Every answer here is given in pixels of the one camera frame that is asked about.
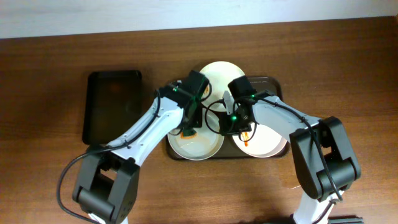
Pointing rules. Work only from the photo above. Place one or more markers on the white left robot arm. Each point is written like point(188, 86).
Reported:
point(106, 187)

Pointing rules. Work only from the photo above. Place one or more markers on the white plate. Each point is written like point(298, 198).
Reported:
point(219, 74)
point(261, 142)
point(202, 145)

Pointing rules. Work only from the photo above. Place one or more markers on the white plate top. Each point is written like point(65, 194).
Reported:
point(219, 74)

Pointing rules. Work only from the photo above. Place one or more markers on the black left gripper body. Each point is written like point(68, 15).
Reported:
point(193, 121)

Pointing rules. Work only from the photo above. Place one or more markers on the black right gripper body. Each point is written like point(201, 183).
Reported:
point(235, 125)

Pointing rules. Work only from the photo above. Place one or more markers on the orange green sponge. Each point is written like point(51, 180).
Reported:
point(188, 134)

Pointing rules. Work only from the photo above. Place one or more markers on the small black tray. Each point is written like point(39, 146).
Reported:
point(113, 104)

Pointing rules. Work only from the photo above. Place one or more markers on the large brown tray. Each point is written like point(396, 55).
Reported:
point(229, 150)

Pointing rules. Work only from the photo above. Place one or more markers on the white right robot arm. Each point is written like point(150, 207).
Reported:
point(325, 162)

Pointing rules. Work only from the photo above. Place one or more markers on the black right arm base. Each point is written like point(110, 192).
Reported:
point(346, 220)

